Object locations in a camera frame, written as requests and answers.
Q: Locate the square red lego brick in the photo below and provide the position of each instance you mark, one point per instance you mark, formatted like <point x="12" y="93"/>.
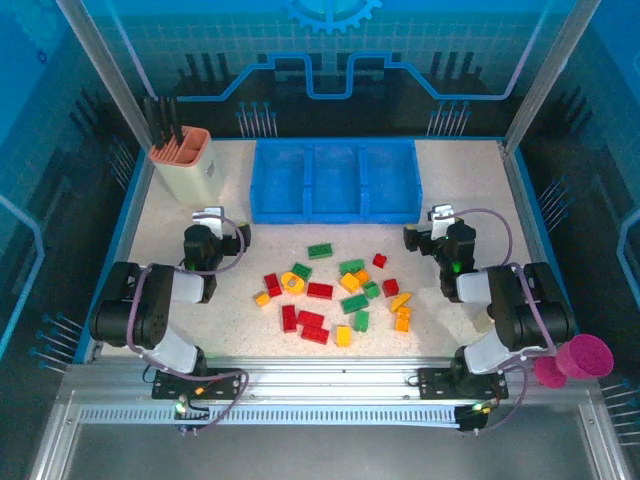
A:
<point x="390" y="288"/>

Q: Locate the yellow curved lego piece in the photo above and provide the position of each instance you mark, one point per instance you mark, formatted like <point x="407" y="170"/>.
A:
<point x="400" y="303"/>

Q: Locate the small yellow sloped lego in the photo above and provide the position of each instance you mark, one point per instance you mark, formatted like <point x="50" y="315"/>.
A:
<point x="261" y="300"/>

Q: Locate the long yellow lego brick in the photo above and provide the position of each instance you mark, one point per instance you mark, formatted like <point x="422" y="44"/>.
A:
<point x="403" y="320"/>

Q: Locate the long green lego brick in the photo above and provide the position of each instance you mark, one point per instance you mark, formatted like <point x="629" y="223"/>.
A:
<point x="354" y="303"/>

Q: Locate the long red lego brick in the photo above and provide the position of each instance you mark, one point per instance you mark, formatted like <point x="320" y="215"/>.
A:
<point x="310" y="318"/>
<point x="288" y="318"/>
<point x="320" y="290"/>
<point x="315" y="334"/>

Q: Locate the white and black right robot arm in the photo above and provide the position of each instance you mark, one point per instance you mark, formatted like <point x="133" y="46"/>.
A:
<point x="520" y="310"/>

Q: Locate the small orange-yellow lego brick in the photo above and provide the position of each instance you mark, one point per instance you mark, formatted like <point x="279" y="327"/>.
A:
<point x="363" y="275"/>

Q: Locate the small green lego brick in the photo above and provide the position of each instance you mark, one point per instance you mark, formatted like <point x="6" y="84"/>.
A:
<point x="371" y="290"/>

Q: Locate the beige utensil holder pink rim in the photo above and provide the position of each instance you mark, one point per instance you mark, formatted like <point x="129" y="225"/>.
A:
<point x="195" y="180"/>

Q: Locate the small beige bottle dark cap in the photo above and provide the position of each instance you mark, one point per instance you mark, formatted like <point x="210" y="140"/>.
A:
<point x="481" y="324"/>

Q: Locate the small black controller board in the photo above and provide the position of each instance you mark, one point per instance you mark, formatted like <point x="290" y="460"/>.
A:
<point x="472" y="417"/>
<point x="195" y="412"/>

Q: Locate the magenta foam goblet shape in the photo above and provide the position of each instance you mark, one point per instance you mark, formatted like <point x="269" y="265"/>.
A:
<point x="585" y="355"/>

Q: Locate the grey metal platform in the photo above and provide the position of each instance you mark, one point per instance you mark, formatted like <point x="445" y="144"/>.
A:
<point x="325" y="455"/>

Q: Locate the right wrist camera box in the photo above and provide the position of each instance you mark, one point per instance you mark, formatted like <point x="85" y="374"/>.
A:
<point x="440" y="220"/>

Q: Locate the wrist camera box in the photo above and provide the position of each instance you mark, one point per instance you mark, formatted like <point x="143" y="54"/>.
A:
<point x="440" y="220"/>
<point x="210" y="215"/>

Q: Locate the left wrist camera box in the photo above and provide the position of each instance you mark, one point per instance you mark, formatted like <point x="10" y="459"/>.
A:
<point x="210" y="215"/>

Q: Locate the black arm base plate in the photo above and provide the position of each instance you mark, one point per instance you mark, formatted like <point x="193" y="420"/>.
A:
<point x="432" y="384"/>
<point x="227" y="385"/>

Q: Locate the blue table border frame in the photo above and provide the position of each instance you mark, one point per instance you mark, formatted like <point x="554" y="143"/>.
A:
<point x="82" y="350"/>

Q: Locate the aluminium mounting rail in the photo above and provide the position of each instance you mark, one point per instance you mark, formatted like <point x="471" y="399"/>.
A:
<point x="325" y="380"/>

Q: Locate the aluminium frame post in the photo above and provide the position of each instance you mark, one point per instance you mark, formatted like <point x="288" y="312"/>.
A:
<point x="110" y="75"/>
<point x="548" y="75"/>

